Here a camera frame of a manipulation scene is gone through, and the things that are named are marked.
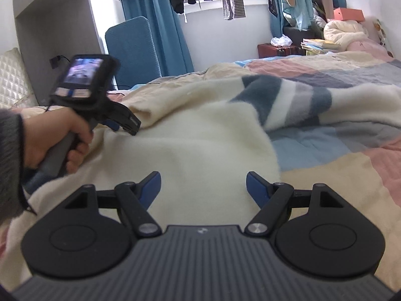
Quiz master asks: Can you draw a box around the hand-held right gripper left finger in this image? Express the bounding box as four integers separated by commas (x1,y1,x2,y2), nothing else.
63,171,163,238

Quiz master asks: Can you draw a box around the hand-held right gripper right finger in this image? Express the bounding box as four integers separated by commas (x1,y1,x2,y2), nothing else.
244,171,345,238

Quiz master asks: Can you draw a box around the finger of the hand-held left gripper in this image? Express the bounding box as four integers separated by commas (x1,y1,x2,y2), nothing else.
100,100,142,136

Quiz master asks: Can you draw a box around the person's left hand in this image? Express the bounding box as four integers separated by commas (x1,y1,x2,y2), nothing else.
23,107,94,174

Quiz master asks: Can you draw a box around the blue upholstered chair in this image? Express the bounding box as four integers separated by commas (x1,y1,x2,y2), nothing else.
105,16,162,90

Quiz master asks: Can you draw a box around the pastel patchwork quilt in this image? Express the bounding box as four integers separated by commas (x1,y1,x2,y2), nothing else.
107,50,401,289

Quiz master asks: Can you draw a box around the cream quilted headboard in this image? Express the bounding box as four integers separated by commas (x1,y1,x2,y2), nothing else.
0,48,39,110

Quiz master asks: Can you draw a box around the grey cabinet unit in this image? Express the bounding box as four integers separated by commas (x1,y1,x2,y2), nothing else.
12,0,123,107

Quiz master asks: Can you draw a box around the blue curtain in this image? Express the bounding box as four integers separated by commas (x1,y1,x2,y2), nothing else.
121,0,195,78

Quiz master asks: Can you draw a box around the dark red suitcase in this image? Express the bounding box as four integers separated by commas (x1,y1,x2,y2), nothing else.
257,43,306,59

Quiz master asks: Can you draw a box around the white plastic bag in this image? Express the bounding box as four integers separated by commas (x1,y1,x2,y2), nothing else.
270,34,293,47

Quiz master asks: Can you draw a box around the stack of books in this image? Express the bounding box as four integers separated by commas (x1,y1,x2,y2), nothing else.
300,38,341,54

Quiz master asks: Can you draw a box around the striped hanging garment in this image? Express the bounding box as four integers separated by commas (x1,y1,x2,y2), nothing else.
221,0,247,21

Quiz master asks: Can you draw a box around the black storage box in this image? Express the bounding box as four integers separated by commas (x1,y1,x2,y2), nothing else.
283,26,314,43

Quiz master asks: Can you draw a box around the cream rolled duvet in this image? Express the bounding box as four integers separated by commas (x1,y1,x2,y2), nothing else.
323,20,371,51

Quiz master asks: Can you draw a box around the light blue hanging garment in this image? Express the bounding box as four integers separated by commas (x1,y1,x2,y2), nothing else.
269,0,318,39

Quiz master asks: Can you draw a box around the pink plush blanket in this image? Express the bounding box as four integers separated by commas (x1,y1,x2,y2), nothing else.
344,19,394,59

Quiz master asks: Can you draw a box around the orange box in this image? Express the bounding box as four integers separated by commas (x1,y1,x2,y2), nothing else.
333,7,366,23

